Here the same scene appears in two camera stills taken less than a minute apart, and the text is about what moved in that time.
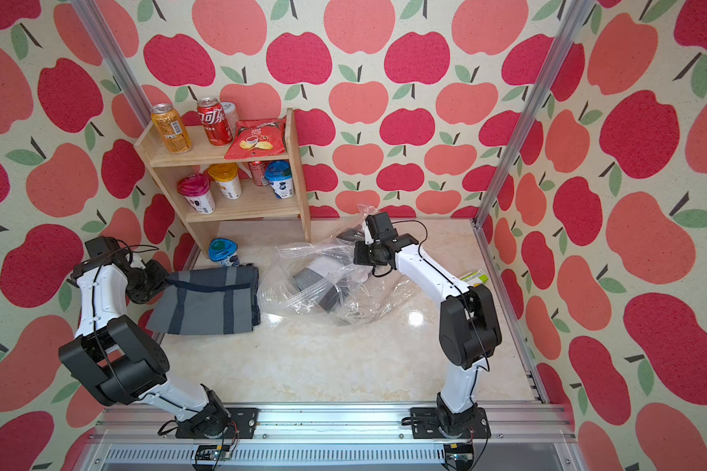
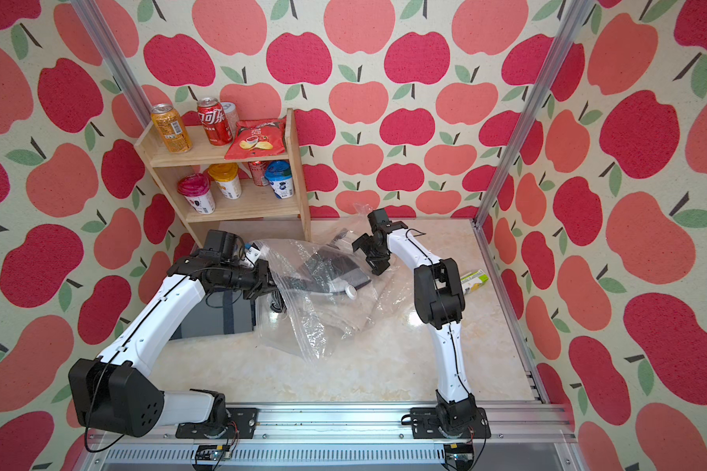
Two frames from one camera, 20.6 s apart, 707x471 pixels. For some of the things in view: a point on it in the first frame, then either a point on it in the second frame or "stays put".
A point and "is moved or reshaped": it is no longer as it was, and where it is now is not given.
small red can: [257, 171] stays put
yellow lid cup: [226, 177] stays put
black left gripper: [160, 279] to [262, 283]
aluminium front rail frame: [516, 438] stays put
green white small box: [477, 277] stays put
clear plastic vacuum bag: [319, 281] is moved or reshaped
